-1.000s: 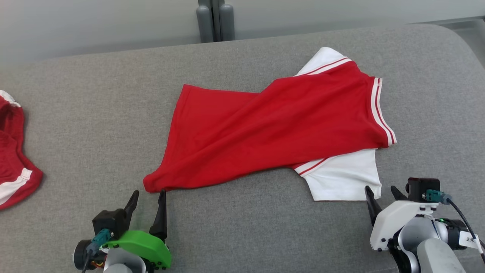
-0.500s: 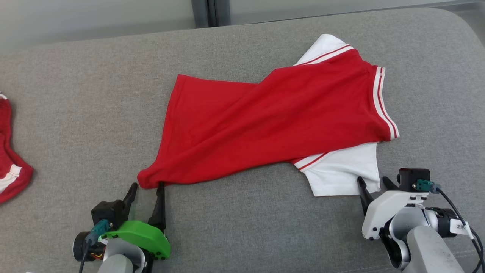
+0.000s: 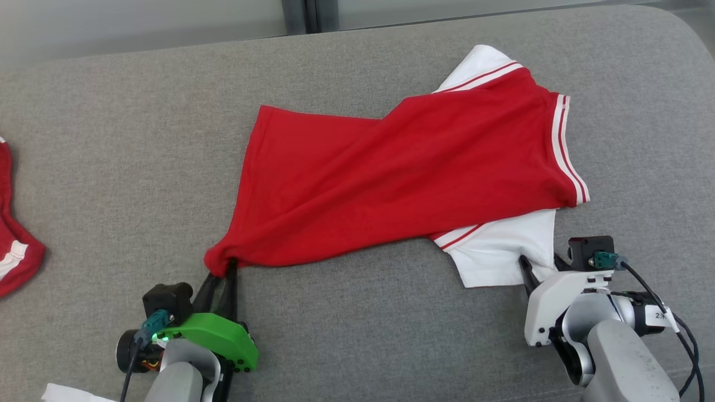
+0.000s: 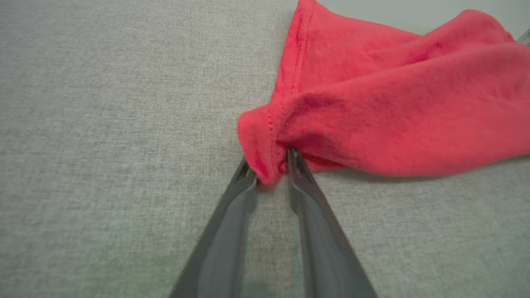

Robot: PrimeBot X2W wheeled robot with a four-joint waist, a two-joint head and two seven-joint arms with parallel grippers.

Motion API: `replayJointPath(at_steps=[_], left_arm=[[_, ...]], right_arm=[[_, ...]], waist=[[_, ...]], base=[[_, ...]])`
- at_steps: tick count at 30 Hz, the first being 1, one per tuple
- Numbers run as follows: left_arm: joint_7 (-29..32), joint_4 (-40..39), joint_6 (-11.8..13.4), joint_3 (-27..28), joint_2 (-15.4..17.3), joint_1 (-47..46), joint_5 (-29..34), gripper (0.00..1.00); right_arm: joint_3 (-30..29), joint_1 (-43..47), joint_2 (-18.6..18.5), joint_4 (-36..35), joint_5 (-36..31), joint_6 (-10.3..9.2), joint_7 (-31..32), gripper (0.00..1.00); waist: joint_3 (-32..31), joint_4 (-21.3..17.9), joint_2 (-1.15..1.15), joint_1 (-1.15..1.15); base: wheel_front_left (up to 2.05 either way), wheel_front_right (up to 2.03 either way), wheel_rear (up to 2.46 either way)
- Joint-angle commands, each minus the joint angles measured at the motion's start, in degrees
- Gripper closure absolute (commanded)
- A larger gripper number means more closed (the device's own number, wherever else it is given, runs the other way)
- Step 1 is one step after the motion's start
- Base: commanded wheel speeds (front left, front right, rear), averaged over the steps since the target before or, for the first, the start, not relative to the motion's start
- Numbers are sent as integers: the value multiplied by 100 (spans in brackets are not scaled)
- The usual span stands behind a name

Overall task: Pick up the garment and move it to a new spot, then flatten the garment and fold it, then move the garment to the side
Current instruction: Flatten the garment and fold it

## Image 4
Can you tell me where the red jersey with white stripes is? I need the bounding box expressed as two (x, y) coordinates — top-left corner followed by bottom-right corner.
(237, 0), (530, 187)

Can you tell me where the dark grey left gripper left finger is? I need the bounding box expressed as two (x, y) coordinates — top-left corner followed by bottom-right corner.
(170, 159), (258, 298)

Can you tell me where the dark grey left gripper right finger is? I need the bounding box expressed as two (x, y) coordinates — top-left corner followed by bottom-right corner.
(288, 148), (377, 298)

